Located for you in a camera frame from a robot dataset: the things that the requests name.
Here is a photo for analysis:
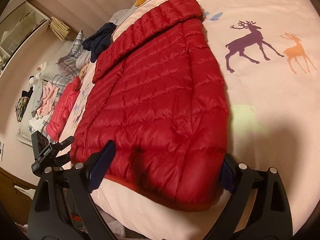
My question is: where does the red down puffer jacket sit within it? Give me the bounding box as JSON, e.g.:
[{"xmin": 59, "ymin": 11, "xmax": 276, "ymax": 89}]
[{"xmin": 71, "ymin": 0, "xmax": 229, "ymax": 211}]

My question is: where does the pile of pink white clothes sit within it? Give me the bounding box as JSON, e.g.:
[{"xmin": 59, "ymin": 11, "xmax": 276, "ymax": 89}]
[{"xmin": 28, "ymin": 81, "xmax": 59, "ymax": 137}]

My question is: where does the grey plaid pillow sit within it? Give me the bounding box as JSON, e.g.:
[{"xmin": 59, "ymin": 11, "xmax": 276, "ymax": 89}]
[{"xmin": 52, "ymin": 30, "xmax": 86, "ymax": 88}]

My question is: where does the small beige plush toy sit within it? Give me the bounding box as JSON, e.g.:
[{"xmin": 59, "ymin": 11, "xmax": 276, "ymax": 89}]
[{"xmin": 79, "ymin": 63, "xmax": 89, "ymax": 81}]

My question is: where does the light grey crumpled blanket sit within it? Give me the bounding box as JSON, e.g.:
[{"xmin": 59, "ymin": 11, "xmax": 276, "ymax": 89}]
[{"xmin": 75, "ymin": 50, "xmax": 91, "ymax": 70}]

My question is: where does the dark navy crumpled garment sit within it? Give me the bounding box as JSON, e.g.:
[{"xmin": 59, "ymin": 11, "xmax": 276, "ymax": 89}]
[{"xmin": 82, "ymin": 22, "xmax": 117, "ymax": 63}]

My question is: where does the stack of books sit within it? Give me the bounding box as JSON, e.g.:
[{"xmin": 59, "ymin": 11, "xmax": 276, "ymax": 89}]
[{"xmin": 49, "ymin": 17, "xmax": 71, "ymax": 41}]

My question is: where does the pink deer print duvet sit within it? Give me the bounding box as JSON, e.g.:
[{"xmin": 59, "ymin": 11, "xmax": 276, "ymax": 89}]
[{"xmin": 58, "ymin": 0, "xmax": 320, "ymax": 240}]

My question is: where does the white wall shelf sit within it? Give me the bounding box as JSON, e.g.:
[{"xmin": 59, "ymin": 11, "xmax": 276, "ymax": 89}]
[{"xmin": 1, "ymin": 2, "xmax": 49, "ymax": 72}]

